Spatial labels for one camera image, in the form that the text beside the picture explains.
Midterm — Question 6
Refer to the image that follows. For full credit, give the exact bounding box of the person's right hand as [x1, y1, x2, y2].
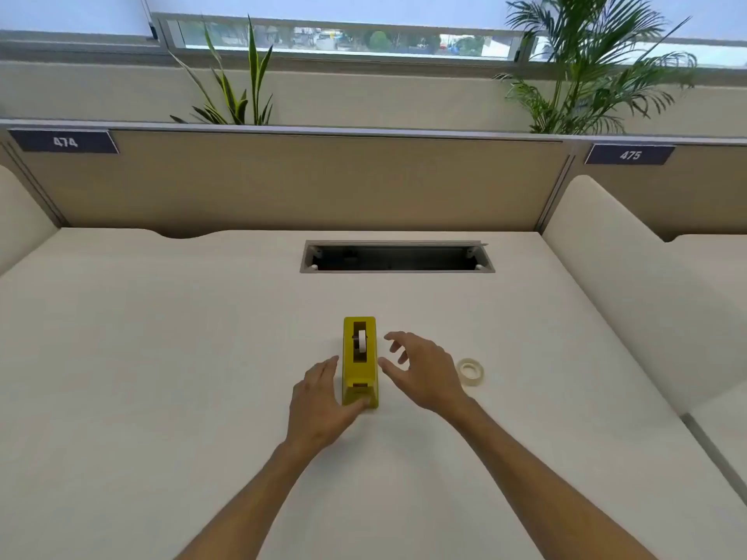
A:
[377, 331, 471, 415]

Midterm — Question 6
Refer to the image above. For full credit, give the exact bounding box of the person's left hand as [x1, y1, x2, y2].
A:
[284, 355, 372, 459]

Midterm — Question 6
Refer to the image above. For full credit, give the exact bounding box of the cream tape roll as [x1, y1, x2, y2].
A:
[454, 358, 486, 388]

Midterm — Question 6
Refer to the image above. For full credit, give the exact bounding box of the yellow tape dispenser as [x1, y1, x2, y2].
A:
[341, 316, 381, 410]

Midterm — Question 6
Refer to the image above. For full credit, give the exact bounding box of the person's right forearm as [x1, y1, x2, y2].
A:
[434, 396, 661, 560]

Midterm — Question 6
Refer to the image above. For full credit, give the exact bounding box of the person's left forearm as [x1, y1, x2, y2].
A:
[174, 441, 331, 560]

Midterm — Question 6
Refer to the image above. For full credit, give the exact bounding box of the large cream side divider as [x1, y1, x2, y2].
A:
[541, 174, 747, 418]

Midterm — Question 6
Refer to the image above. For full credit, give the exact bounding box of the wide beige partition panel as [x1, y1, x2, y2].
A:
[0, 119, 579, 240]

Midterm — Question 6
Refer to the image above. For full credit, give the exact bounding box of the navy number label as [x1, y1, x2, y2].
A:
[584, 143, 677, 166]
[8, 128, 121, 156]

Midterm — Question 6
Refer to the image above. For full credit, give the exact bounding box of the green palm plant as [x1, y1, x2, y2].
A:
[493, 0, 699, 136]

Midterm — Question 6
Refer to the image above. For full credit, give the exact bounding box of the green snake plant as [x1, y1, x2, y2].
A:
[167, 15, 275, 126]

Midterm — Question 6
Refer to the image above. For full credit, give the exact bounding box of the narrow beige partition panel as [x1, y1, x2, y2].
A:
[539, 135, 747, 243]

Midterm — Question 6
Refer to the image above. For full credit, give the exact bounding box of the grey framed window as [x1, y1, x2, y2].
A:
[150, 11, 747, 68]

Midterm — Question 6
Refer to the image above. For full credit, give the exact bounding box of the small cream side divider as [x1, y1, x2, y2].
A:
[0, 164, 59, 278]

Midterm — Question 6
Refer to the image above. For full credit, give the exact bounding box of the white roller blind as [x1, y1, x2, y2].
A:
[142, 0, 541, 36]
[0, 0, 154, 39]

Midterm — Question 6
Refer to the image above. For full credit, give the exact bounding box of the grey desk cable slot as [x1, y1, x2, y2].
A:
[300, 239, 496, 275]

